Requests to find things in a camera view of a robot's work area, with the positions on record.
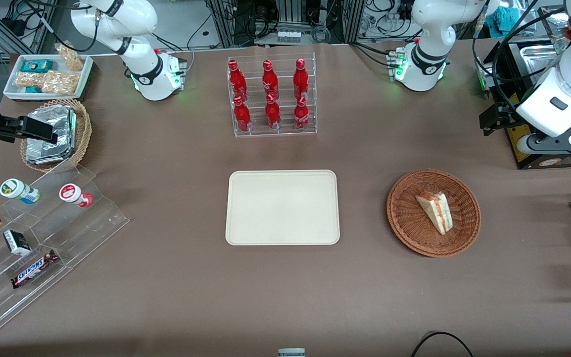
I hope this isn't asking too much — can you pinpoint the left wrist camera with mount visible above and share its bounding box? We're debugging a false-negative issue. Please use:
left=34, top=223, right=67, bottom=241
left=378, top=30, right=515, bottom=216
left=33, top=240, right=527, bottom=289
left=516, top=133, right=571, bottom=155

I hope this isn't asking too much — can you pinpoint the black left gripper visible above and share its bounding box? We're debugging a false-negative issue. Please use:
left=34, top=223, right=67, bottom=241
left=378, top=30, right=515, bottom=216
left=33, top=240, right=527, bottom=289
left=480, top=103, right=519, bottom=136

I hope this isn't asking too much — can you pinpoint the metal equipment rack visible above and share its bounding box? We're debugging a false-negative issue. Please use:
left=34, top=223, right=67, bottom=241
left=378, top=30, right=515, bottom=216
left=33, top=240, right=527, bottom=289
left=206, top=0, right=365, bottom=46

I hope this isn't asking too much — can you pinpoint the triangular sandwich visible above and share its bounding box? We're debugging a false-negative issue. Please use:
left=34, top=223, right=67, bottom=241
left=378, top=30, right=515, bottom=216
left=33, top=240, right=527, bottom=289
left=415, top=191, right=452, bottom=236

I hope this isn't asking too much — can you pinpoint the beige rectangular tray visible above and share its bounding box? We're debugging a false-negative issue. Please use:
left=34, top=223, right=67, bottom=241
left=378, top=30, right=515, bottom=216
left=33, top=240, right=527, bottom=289
left=225, top=170, right=341, bottom=246

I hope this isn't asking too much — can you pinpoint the brown snickers bar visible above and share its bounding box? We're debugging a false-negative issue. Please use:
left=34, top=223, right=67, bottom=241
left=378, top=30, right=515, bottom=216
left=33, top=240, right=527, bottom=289
left=10, top=249, right=60, bottom=290

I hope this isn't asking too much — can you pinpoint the clear acrylic bottle rack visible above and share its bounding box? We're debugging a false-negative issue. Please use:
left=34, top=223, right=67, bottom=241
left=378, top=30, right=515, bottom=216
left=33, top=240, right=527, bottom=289
left=227, top=52, right=318, bottom=138

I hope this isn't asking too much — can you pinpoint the clear puffed snack bag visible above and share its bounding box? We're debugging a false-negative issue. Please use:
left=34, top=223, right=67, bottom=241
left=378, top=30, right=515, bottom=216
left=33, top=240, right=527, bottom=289
left=15, top=72, right=43, bottom=89
left=41, top=69, right=80, bottom=96
left=55, top=44, right=84, bottom=71

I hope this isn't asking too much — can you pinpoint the black looped cable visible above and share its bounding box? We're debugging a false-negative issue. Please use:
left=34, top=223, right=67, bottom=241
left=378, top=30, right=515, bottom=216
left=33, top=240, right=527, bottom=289
left=411, top=331, right=473, bottom=357

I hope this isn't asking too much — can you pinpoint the teal snack box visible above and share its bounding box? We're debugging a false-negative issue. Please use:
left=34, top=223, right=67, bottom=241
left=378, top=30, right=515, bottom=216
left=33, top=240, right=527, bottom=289
left=20, top=59, right=54, bottom=73

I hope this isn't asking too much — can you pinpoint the red lid yogurt cup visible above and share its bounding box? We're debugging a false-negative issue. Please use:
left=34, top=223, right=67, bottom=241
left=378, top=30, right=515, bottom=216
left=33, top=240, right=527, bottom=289
left=59, top=183, right=94, bottom=208

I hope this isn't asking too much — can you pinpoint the clear acrylic stepped display stand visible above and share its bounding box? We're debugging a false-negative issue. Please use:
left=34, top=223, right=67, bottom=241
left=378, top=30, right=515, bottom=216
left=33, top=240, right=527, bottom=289
left=0, top=164, right=130, bottom=338

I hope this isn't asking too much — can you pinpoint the round brown wicker basket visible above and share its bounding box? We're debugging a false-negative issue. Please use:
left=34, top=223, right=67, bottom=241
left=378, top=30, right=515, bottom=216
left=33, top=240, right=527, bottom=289
left=386, top=169, right=482, bottom=258

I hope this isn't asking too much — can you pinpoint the small black white box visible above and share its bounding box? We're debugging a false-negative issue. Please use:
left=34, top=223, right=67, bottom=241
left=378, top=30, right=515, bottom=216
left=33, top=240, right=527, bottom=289
left=3, top=230, right=32, bottom=257

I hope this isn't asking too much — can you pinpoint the brown table cloth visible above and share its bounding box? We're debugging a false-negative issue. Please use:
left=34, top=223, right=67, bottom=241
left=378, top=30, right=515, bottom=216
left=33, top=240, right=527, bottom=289
left=0, top=40, right=571, bottom=357

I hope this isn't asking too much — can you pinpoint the red cola bottle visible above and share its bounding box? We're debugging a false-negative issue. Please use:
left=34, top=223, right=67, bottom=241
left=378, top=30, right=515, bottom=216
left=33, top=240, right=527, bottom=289
left=233, top=95, right=252, bottom=132
left=293, top=58, right=310, bottom=100
left=294, top=96, right=310, bottom=130
left=262, top=59, right=280, bottom=102
left=228, top=59, right=247, bottom=102
left=265, top=93, right=282, bottom=130

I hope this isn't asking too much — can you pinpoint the silver foil wrapped package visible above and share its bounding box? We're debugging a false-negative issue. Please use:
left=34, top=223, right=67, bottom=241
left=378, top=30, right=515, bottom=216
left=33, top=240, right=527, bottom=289
left=25, top=105, right=77, bottom=166

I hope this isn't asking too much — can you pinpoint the steel warmer pan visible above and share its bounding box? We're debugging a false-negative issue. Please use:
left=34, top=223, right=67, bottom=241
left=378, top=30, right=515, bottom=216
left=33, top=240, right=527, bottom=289
left=519, top=44, right=563, bottom=75

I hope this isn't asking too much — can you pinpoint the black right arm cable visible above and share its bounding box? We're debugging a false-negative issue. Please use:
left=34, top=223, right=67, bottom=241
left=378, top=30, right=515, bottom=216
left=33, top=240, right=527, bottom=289
left=18, top=0, right=100, bottom=54

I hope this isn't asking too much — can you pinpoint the green lid yogurt cup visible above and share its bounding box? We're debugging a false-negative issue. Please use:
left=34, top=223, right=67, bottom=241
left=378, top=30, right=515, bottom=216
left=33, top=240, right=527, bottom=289
left=0, top=178, right=41, bottom=205

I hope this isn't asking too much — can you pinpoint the tan wicker basket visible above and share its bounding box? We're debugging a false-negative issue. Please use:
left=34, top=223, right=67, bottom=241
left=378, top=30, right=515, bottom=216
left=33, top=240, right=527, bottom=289
left=20, top=98, right=93, bottom=173

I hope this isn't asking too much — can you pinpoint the white rectangular snack tray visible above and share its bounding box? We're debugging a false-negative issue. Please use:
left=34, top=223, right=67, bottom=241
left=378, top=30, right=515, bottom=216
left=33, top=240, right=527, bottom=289
left=3, top=54, right=94, bottom=101

